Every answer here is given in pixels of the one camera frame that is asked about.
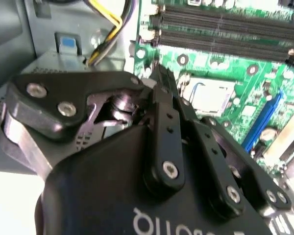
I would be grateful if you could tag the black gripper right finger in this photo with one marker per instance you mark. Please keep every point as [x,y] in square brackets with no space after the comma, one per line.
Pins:
[225,171]

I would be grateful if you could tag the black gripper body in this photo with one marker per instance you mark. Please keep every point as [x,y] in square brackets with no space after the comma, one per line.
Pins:
[100,191]

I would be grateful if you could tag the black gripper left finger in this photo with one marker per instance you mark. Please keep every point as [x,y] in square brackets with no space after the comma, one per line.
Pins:
[51,98]

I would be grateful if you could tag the silver CPU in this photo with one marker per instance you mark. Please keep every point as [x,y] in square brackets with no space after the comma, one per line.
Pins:
[210,100]

